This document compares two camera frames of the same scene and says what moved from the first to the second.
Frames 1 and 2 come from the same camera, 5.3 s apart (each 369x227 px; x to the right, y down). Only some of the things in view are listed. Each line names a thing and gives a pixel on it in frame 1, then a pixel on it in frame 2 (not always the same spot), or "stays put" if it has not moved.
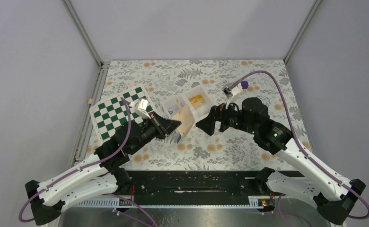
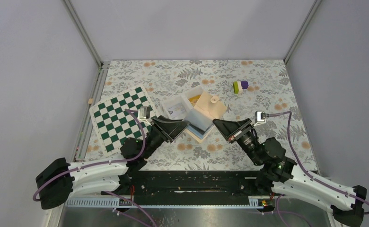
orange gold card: (197, 100) stays put
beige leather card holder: (186, 117) -> (213, 106)
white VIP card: (172, 110) stays put
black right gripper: (219, 114) -> (230, 128)
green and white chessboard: (106, 116) stays put
